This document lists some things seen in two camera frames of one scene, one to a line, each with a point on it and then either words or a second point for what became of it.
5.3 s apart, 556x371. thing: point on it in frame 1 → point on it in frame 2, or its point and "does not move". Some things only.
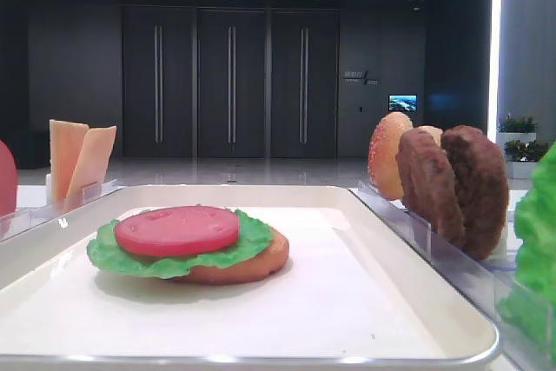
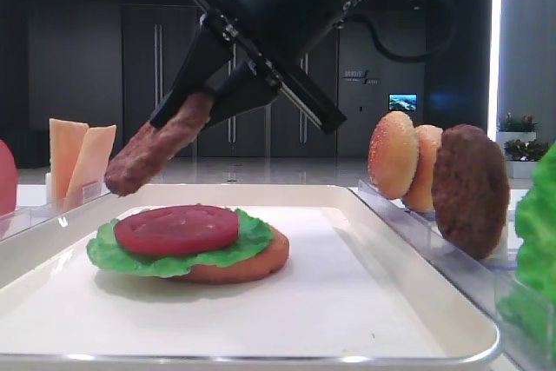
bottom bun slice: [261, 265] does not move
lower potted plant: [522, 157] does not move
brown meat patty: [429, 183] → [148, 148]
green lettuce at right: [530, 308] does not move
